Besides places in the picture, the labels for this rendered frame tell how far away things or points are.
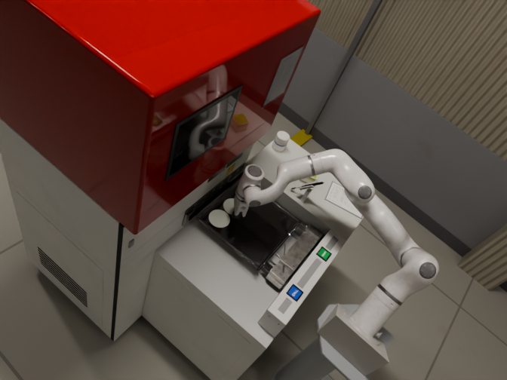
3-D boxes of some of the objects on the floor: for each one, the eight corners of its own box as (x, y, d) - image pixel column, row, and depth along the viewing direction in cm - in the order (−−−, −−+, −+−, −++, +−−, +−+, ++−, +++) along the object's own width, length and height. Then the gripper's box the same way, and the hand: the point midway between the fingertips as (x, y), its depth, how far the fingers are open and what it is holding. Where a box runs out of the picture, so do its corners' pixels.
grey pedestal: (352, 399, 247) (435, 359, 186) (313, 465, 220) (397, 442, 159) (288, 338, 260) (347, 281, 199) (244, 393, 232) (296, 346, 171)
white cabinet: (139, 320, 241) (154, 251, 180) (238, 226, 302) (273, 151, 241) (222, 398, 228) (268, 352, 167) (308, 283, 289) (364, 219, 228)
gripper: (235, 179, 182) (225, 203, 196) (237, 206, 173) (227, 230, 187) (251, 181, 184) (241, 205, 198) (254, 208, 175) (243, 231, 189)
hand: (235, 215), depth 191 cm, fingers closed
